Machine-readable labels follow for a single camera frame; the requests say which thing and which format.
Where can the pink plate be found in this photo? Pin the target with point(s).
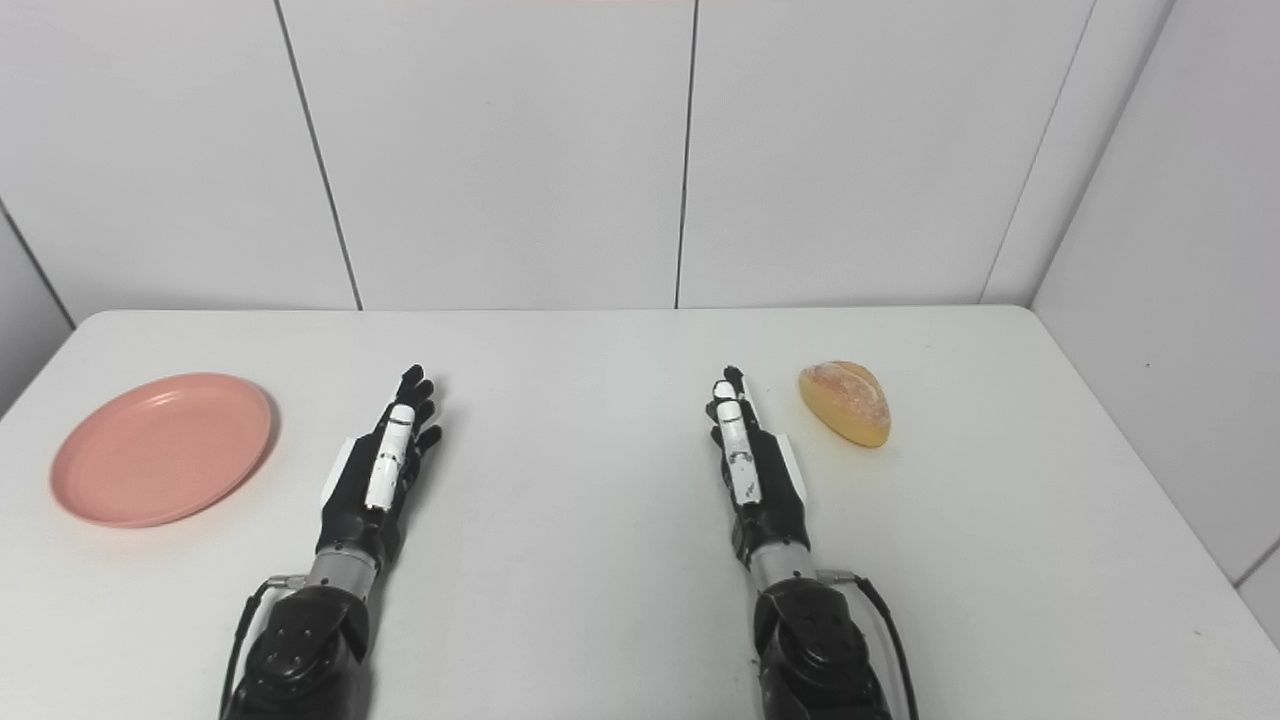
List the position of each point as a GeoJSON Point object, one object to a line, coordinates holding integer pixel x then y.
{"type": "Point", "coordinates": [162, 449]}

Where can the bread roll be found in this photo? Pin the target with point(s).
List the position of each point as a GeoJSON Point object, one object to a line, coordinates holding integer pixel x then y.
{"type": "Point", "coordinates": [846, 402]}

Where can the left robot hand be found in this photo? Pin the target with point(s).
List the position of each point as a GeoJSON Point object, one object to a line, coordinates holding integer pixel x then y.
{"type": "Point", "coordinates": [362, 500]}

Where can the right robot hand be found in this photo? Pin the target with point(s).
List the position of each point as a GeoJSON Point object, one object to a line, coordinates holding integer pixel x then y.
{"type": "Point", "coordinates": [768, 495]}

